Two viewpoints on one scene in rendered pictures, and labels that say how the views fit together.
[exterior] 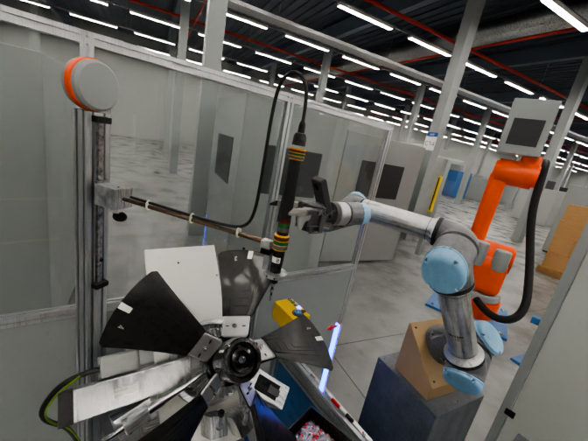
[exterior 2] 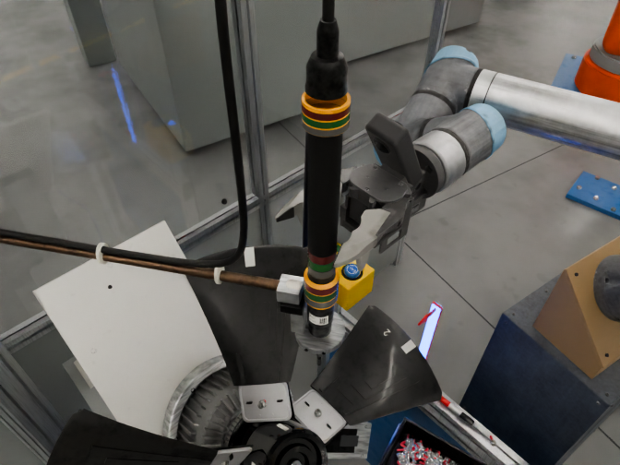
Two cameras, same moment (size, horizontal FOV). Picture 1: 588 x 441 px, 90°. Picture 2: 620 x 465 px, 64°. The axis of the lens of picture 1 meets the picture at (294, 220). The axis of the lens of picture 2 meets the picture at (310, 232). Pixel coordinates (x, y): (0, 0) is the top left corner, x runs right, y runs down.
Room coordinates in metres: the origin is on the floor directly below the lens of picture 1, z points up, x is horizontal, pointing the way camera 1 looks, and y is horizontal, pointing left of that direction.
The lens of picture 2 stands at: (0.40, 0.07, 2.04)
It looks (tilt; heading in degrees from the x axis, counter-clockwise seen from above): 45 degrees down; 356
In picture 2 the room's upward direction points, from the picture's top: straight up
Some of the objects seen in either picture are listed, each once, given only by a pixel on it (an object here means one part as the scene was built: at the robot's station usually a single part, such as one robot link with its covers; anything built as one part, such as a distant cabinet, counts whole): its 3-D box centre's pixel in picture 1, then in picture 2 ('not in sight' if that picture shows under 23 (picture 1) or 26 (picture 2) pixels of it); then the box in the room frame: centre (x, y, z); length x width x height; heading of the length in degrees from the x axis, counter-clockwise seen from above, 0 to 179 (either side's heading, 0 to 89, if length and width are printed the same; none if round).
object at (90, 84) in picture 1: (92, 85); not in sight; (0.99, 0.72, 1.88); 0.17 x 0.15 x 0.16; 129
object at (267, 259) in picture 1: (274, 258); (313, 311); (0.79, 0.03, 1.50); 0.09 x 0.07 x 0.10; 74
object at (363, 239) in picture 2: (300, 219); (362, 251); (0.77, -0.02, 1.63); 0.09 x 0.03 x 0.06; 151
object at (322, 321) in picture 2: (287, 207); (322, 229); (0.79, 0.03, 1.65); 0.04 x 0.04 x 0.46
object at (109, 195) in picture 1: (112, 195); not in sight; (0.96, 0.63, 1.54); 0.10 x 0.07 x 0.08; 74
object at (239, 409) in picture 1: (240, 420); not in sight; (0.77, 0.05, 0.91); 0.12 x 0.08 x 0.12; 39
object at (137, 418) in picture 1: (136, 419); not in sight; (0.58, 0.30, 1.08); 0.07 x 0.04 x 0.06; 139
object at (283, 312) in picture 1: (290, 317); (339, 274); (1.24, -0.07, 1.02); 0.16 x 0.10 x 0.11; 39
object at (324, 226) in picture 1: (318, 215); (390, 195); (0.87, -0.07, 1.63); 0.12 x 0.08 x 0.09; 129
